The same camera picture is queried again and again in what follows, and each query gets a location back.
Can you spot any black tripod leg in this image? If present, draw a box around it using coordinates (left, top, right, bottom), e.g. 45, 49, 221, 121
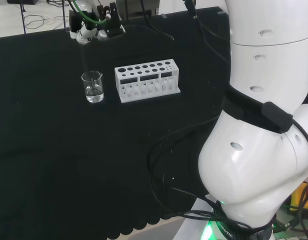
20, 0, 28, 35

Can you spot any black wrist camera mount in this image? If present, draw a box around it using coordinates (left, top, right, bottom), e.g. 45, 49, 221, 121
96, 3, 127, 39

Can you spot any grey floor cable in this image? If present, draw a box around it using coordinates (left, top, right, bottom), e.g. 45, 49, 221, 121
23, 13, 68, 29

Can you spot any black cable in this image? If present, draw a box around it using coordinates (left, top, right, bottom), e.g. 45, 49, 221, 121
290, 119, 308, 240
182, 0, 230, 65
140, 0, 175, 41
147, 115, 221, 222

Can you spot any black tripod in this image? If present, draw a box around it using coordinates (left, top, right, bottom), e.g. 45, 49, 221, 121
46, 0, 70, 29

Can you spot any yellow stop button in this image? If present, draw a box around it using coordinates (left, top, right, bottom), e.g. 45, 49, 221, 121
289, 181, 308, 214

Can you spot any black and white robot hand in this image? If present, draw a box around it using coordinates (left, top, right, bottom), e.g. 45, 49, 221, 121
68, 10, 110, 46

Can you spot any clear glass beaker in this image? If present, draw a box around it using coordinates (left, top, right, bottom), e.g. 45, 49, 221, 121
81, 70, 105, 104

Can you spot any grey equipment box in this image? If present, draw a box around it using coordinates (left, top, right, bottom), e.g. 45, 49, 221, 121
115, 0, 160, 20

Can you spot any green cable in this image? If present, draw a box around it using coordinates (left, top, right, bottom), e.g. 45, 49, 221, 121
68, 0, 109, 25

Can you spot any black bench cloth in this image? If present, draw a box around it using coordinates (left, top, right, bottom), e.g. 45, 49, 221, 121
0, 6, 232, 240

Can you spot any white test tube rack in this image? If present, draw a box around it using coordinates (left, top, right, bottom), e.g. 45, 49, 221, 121
114, 58, 182, 104

